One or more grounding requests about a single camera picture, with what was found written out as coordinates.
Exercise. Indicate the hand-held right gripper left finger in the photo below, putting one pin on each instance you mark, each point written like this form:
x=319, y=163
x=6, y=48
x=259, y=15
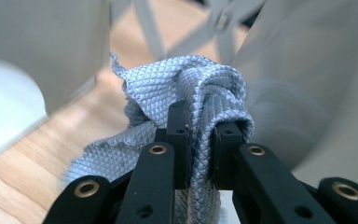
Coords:
x=180, y=137

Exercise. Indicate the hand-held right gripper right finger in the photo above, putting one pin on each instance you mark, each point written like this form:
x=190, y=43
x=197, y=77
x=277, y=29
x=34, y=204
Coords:
x=225, y=146

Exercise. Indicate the grey-blue textured cloth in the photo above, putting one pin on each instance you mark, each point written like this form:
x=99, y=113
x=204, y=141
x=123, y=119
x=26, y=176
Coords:
x=180, y=81

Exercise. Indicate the expandable metal book stand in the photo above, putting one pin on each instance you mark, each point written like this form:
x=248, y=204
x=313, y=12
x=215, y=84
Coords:
x=43, y=46

